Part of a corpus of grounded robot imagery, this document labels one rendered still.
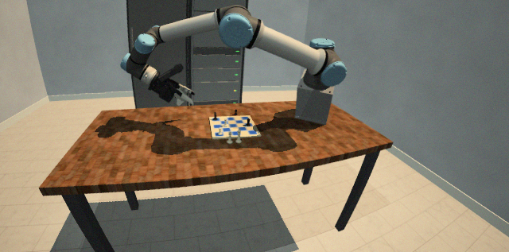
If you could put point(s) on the blue and cream chessboard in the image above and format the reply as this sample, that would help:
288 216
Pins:
233 124

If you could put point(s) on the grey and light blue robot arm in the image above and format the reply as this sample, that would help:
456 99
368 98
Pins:
324 68

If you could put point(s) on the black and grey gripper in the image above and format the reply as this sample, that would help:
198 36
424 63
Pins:
169 87

